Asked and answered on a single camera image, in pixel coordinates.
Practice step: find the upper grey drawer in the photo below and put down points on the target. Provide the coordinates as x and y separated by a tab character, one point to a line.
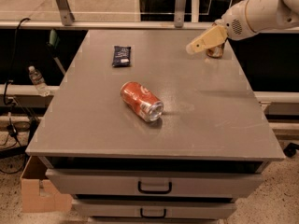
153	183

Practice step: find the clear plastic water bottle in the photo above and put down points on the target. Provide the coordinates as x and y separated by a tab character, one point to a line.
38	81

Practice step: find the orange soda can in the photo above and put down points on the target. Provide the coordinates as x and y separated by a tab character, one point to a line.
216	51

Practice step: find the brown cardboard box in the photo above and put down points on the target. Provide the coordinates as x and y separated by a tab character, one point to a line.
38	194

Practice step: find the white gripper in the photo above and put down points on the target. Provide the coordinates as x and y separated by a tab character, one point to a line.
234	22

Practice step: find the grey drawer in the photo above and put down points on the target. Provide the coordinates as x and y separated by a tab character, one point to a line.
153	183
151	209

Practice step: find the grey drawer cabinet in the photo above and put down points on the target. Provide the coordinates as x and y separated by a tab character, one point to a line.
141	132

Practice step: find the green handled tool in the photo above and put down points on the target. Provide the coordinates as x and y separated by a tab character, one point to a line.
52	45

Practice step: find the red cola can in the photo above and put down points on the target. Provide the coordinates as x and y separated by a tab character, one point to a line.
142	101

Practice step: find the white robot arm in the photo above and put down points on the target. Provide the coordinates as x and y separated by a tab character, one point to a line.
273	14

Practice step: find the left metal railing bracket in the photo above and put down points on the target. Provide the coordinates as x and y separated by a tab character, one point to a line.
67	17

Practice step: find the metal railing bracket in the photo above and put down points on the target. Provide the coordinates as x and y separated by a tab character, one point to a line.
179	13
67	17

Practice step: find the dark blue snack packet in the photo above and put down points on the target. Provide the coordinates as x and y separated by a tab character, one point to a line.
121	56

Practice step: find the middle metal railing bracket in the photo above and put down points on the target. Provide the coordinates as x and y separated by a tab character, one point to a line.
179	13

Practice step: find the lower grey drawer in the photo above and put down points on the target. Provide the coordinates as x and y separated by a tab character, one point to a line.
151	209

